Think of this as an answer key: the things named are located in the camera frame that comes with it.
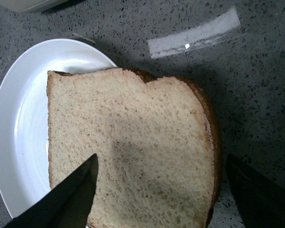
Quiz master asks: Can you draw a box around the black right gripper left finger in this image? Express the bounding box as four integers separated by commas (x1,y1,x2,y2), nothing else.
5,154,98,228

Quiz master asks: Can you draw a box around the cream two-slot toaster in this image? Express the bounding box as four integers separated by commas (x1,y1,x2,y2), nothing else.
0,0,67,13

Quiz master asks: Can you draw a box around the white round plate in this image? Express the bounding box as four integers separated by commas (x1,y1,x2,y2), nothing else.
0,38,116,218

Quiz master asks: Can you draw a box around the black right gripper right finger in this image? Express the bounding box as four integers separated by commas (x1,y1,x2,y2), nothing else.
226,154,285,228

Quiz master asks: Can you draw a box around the white tape strip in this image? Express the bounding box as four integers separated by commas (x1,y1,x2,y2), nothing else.
147,7,241,59

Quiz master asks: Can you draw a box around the slice of brown bread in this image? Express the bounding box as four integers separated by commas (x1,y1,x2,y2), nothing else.
47,68,222,228

